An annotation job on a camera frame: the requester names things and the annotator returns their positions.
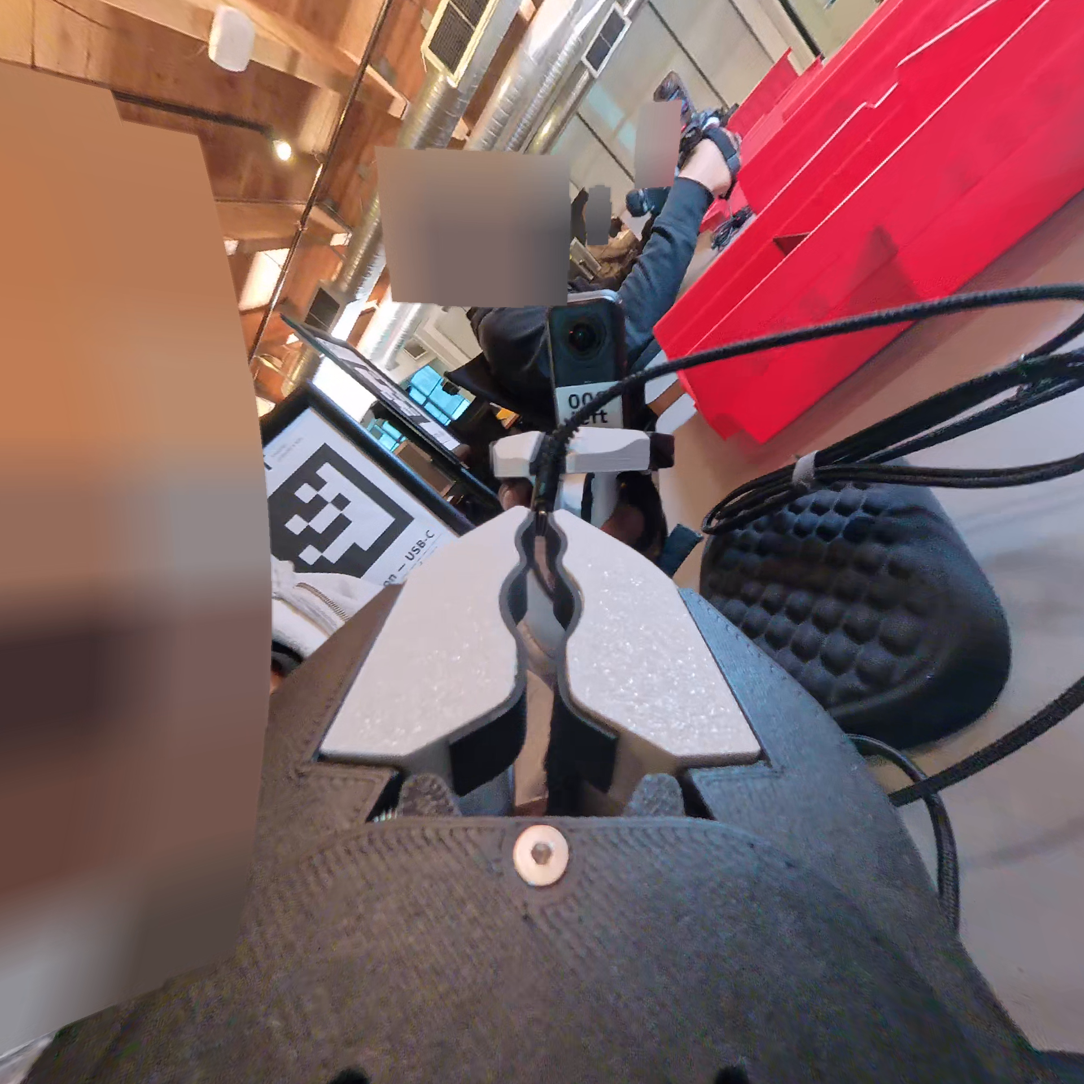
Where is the white ceiling vent grille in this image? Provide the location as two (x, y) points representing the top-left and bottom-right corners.
(580, 8), (633, 75)
(421, 0), (502, 88)

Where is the black and white marker sign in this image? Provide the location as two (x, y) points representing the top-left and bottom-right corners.
(263, 406), (462, 596)

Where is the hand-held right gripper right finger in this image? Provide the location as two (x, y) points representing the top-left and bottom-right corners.
(542, 508), (765, 816)

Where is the white ceiling sensor box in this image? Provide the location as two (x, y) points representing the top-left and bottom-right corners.
(207, 7), (257, 74)

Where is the black dimpled cushion pad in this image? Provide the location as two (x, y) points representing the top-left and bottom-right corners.
(701, 483), (1015, 751)

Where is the person's left hand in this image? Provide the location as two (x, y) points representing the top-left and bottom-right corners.
(611, 498), (663, 556)

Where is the thin black cable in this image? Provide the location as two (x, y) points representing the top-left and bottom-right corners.
(847, 677), (1084, 933)

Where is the person's light grey clothing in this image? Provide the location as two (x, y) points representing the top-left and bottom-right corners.
(271, 554), (401, 679)

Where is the red plastic bin with divider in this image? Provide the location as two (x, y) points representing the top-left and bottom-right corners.
(652, 102), (1084, 444)

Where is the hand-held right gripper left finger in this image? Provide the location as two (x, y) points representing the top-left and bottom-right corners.
(318, 506), (543, 799)

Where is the bundled black cable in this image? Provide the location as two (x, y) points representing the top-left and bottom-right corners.
(701, 326), (1084, 536)

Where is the black braided usb-c cable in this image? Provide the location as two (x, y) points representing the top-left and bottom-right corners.
(529, 283), (1084, 519)

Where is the silver ventilation duct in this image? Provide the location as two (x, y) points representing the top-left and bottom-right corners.
(339, 0), (655, 357)

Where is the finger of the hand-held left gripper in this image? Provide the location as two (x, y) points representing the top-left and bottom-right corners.
(489, 432), (547, 480)
(563, 427), (676, 476)

